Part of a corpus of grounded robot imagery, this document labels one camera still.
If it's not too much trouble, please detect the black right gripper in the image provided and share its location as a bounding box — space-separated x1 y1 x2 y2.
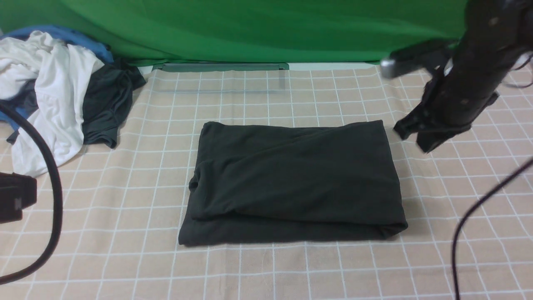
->
394 53 500 153

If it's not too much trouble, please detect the dark teal crumpled shirt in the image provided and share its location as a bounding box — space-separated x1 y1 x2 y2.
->
6 58 146 150

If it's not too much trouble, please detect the white crumpled shirt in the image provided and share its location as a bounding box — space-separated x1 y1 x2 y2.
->
0 31 104 165

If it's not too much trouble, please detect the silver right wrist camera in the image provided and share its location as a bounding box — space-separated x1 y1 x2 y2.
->
379 38 457 79

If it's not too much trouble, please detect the blue crumpled garment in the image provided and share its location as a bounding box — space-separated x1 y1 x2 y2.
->
1 25 114 108

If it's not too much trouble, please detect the green metal base bar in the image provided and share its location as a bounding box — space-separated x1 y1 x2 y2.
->
152 62 289 73

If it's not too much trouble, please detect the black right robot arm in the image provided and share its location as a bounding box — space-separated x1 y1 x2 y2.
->
380 0 532 153

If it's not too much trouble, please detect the dark gray long-sleeved shirt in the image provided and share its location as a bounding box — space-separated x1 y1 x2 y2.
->
178 121 408 247

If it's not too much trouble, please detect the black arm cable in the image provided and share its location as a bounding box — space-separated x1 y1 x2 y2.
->
0 102 64 286
452 54 533 300

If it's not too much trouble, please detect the green backdrop cloth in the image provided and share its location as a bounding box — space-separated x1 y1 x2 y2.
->
1 0 466 64

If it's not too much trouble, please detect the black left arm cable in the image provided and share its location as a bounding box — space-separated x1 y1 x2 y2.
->
0 102 64 286

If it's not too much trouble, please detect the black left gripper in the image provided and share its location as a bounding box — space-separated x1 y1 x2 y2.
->
0 173 37 223

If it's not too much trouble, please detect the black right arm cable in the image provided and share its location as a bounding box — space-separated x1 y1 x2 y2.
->
452 54 533 300

